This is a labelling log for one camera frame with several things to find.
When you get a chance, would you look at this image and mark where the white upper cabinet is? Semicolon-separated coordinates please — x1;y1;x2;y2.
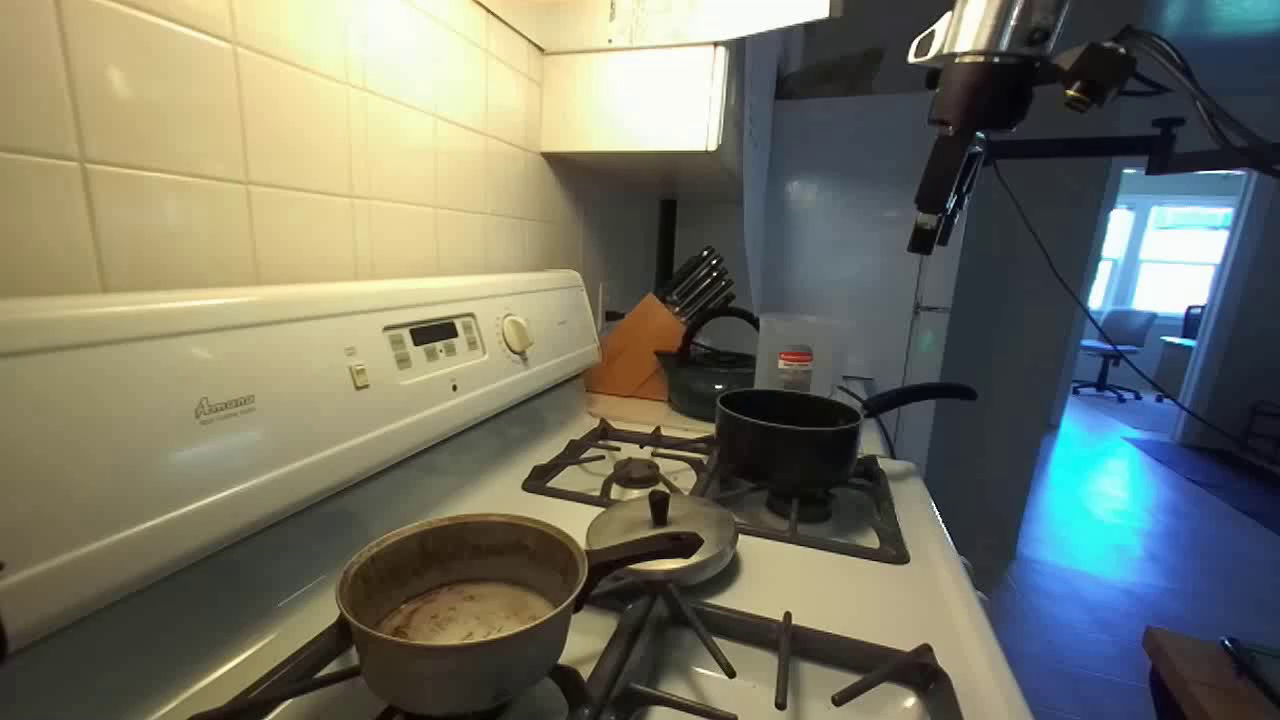
535;43;735;155

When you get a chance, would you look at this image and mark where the silver pot lid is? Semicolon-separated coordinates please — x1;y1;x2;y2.
581;487;746;594

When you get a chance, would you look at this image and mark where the wooden knife block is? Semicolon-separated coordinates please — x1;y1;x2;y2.
585;293;693;403

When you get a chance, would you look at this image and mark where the office chair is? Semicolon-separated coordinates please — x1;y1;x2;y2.
1072;309;1162;403

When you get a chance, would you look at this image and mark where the dark pan with curved handle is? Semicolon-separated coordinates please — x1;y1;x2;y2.
666;305;763;425

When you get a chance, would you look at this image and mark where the wooden table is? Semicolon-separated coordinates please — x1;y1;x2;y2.
1142;623;1280;720

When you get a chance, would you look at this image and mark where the grey burner cap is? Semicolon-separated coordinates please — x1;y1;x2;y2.
610;458;672;493

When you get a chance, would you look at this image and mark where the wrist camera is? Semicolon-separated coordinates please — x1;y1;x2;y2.
1058;37;1142;118

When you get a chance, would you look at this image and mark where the black stove grate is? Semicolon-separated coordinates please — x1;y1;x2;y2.
521;417;913;569
194;586;967;720

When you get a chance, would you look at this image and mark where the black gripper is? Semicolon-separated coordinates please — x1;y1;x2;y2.
910;53;1041;255

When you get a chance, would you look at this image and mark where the white container red lid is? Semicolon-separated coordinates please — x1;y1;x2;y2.
756;313;835;396

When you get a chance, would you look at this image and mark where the stove clock display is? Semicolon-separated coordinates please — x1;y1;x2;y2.
379;313;492;380

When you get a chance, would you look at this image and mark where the black camera cable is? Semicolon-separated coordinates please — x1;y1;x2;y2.
1117;19;1280;152

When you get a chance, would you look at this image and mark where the black handled knife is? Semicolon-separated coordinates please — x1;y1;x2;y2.
679;286;742;336
672;263;735;321
662;245;725;309

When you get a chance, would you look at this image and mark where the black pot with handle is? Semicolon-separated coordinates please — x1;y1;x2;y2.
711;380;979;499

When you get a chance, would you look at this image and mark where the round cream stove knob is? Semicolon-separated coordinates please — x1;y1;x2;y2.
496;313;535;359

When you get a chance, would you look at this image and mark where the white gas stove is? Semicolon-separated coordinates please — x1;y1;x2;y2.
0;270;1037;720

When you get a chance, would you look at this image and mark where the silver pot with handle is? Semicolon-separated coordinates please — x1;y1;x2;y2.
332;511;707;720

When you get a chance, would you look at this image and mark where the thin black cable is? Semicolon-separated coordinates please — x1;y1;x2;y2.
984;155;1280;463

